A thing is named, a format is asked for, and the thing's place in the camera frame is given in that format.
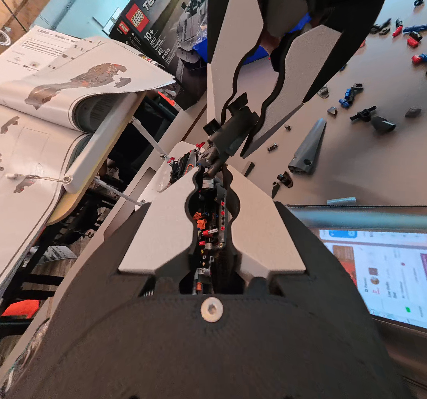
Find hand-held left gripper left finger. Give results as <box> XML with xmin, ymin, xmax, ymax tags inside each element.
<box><xmin>118</xmin><ymin>166</ymin><xmax>205</xmax><ymax>294</ymax></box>

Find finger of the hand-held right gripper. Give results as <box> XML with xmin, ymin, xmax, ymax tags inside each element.
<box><xmin>207</xmin><ymin>0</ymin><xmax>265</xmax><ymax>136</ymax></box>
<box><xmin>240</xmin><ymin>24</ymin><xmax>343</xmax><ymax>159</ymax></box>

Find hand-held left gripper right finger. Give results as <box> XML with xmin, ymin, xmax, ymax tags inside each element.
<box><xmin>221</xmin><ymin>165</ymin><xmax>306</xmax><ymax>287</ymax></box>

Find small lego beam assembly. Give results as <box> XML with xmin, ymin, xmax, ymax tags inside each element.
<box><xmin>197</xmin><ymin>92</ymin><xmax>261</xmax><ymax>179</ymax></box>

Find grey and black lego car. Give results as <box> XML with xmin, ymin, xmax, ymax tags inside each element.
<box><xmin>167</xmin><ymin>142</ymin><xmax>234</xmax><ymax>296</ymax></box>

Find lego set box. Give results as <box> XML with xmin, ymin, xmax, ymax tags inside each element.
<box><xmin>109</xmin><ymin>0</ymin><xmax>211</xmax><ymax>111</ymax></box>

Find long grey lego blade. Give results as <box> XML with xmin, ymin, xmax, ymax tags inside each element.
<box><xmin>288</xmin><ymin>118</ymin><xmax>327</xmax><ymax>175</ymax></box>

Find scattered loose lego pieces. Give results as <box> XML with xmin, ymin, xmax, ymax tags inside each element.
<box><xmin>267</xmin><ymin>0</ymin><xmax>427</xmax><ymax>200</ymax></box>

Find lego instruction booklet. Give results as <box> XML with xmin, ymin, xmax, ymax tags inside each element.
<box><xmin>0</xmin><ymin>26</ymin><xmax>176</xmax><ymax>286</ymax></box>

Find blue plastic bin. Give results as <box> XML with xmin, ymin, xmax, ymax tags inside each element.
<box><xmin>193</xmin><ymin>12</ymin><xmax>312</xmax><ymax>63</ymax></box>

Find white book stand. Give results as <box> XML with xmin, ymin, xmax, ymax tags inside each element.
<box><xmin>63</xmin><ymin>90</ymin><xmax>205</xmax><ymax>239</ymax></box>

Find smartphone with lit screen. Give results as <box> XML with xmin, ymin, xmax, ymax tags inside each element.
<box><xmin>318</xmin><ymin>228</ymin><xmax>427</xmax><ymax>329</ymax></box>

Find red fuzzy object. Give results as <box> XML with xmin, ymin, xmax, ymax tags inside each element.
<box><xmin>3</xmin><ymin>300</ymin><xmax>40</xmax><ymax>318</ymax></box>

